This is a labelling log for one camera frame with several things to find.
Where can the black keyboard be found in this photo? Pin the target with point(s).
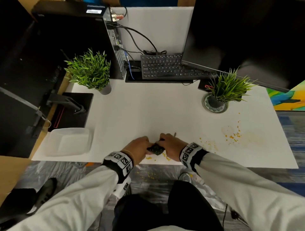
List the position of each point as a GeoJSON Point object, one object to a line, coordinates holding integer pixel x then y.
{"type": "Point", "coordinates": [164, 66]}

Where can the small black labelled adapter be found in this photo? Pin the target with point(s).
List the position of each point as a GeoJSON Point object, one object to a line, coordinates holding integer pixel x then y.
{"type": "Point", "coordinates": [149, 52]}

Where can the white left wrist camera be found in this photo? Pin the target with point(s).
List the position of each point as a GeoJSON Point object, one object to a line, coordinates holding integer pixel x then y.
{"type": "Point", "coordinates": [122, 186]}

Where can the person's left hand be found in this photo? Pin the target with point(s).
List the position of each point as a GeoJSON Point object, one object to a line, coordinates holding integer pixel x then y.
{"type": "Point", "coordinates": [137, 150]}

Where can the translucent plastic container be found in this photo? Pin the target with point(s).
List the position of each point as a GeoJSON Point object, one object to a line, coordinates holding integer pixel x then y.
{"type": "Point", "coordinates": [69, 142]}

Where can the bushy green plant grey pot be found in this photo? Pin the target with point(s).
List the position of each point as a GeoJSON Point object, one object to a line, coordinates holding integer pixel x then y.
{"type": "Point", "coordinates": [89, 69]}

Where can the marker wristband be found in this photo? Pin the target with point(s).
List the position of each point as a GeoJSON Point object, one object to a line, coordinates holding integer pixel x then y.
{"type": "Point", "coordinates": [118, 164]}
{"type": "Point", "coordinates": [191, 154]}

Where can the person's right hand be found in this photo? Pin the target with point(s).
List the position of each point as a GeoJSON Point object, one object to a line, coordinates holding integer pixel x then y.
{"type": "Point", "coordinates": [174, 147]}

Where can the person's black trousers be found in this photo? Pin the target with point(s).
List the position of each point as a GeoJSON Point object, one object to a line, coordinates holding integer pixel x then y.
{"type": "Point", "coordinates": [185, 207]}

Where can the brown cardboard box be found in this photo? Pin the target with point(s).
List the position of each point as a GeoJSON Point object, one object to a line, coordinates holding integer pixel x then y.
{"type": "Point", "coordinates": [12, 173]}

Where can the black desktop computer tower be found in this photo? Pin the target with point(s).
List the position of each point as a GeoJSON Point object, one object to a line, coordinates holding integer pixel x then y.
{"type": "Point", "coordinates": [71, 31]}

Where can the person's silver right shoe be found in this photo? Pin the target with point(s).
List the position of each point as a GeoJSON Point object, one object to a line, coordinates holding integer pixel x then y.
{"type": "Point", "coordinates": [184, 177]}

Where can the right marker wristband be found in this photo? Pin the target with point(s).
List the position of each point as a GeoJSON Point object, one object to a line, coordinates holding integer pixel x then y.
{"type": "Point", "coordinates": [191, 154]}

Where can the patterned round saucer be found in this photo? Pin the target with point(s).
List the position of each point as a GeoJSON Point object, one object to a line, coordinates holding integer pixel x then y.
{"type": "Point", "coordinates": [207, 107]}

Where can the white partition panel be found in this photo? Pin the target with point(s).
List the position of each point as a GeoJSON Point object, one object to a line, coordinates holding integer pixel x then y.
{"type": "Point", "coordinates": [162, 31]}

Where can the person's left forearm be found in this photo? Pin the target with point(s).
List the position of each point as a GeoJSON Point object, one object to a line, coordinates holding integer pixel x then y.
{"type": "Point", "coordinates": [71, 204]}

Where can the clear plastic floor sheet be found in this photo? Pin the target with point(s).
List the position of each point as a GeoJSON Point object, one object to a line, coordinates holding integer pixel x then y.
{"type": "Point", "coordinates": [152, 176]}

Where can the person's right forearm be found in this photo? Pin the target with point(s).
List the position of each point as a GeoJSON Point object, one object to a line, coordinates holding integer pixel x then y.
{"type": "Point", "coordinates": [250, 195]}

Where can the black monitor with red-striped stand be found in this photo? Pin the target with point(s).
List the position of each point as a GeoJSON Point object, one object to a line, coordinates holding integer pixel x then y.
{"type": "Point", "coordinates": [238, 35]}

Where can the left marker wristband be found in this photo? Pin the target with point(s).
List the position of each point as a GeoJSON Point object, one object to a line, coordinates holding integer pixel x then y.
{"type": "Point", "coordinates": [118, 164]}

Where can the black monitor with white label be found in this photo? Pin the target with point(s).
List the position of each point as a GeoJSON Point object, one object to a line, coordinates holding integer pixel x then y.
{"type": "Point", "coordinates": [23, 83]}

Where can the yellow and green cleaning cloth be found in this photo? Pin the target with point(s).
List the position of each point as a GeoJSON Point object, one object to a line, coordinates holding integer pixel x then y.
{"type": "Point", "coordinates": [156, 150]}

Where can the grassy green plant dark pot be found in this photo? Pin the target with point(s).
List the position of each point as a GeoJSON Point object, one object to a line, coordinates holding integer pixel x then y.
{"type": "Point", "coordinates": [228, 88]}

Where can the silver security lock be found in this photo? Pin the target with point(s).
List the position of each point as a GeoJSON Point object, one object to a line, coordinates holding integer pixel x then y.
{"type": "Point", "coordinates": [118, 16]}

